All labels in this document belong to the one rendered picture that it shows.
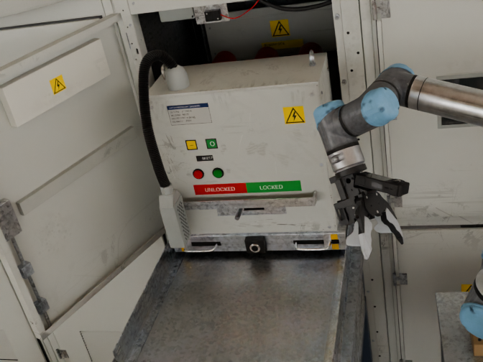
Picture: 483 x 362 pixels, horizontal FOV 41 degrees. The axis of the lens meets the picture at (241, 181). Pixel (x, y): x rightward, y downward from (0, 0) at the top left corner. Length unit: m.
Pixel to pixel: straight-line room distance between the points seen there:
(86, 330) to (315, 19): 1.52
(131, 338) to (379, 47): 1.03
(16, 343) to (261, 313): 1.46
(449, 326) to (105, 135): 1.12
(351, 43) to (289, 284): 0.70
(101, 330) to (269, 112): 1.32
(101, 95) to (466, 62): 1.03
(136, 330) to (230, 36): 1.24
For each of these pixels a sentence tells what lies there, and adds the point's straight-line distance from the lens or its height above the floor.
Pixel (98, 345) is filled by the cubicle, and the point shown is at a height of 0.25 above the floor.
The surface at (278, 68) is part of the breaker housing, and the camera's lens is 1.83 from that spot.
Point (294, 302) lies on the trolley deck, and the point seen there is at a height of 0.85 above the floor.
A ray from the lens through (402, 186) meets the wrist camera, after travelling 1.40.
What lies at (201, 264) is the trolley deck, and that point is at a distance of 2.02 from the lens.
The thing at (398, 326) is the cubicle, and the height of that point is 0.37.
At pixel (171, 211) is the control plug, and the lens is 1.85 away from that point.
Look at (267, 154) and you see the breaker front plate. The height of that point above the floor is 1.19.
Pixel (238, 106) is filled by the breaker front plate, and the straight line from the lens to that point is 1.76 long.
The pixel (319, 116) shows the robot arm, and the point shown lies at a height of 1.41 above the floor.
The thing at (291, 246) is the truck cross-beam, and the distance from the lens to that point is 1.96.
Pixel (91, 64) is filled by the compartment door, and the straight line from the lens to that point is 1.90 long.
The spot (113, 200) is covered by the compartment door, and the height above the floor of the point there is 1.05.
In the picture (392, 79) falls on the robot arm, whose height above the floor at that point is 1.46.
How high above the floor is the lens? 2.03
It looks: 30 degrees down
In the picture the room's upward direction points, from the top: 12 degrees counter-clockwise
